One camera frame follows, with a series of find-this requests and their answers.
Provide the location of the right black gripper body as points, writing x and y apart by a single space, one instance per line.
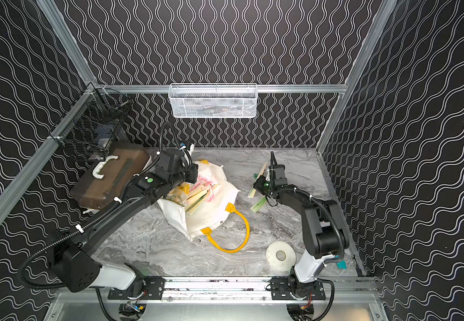
264 186

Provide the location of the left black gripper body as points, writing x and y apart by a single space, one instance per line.
192 172

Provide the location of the pink folding fans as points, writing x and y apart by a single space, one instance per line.
199 193

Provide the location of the white tote bag yellow handles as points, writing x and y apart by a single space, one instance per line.
208 216

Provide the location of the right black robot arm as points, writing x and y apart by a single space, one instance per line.
323 231

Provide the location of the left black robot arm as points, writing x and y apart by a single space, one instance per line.
69 256

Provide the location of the white storage box brown lid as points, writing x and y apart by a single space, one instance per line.
106 179

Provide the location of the white tape roll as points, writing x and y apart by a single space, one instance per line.
280 256

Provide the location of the teal flat stick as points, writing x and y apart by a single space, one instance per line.
342 265

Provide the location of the white wire mesh basket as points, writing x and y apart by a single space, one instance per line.
213 100

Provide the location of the black wire basket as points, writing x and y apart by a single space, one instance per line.
96 125

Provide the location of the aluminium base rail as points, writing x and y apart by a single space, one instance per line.
224 298

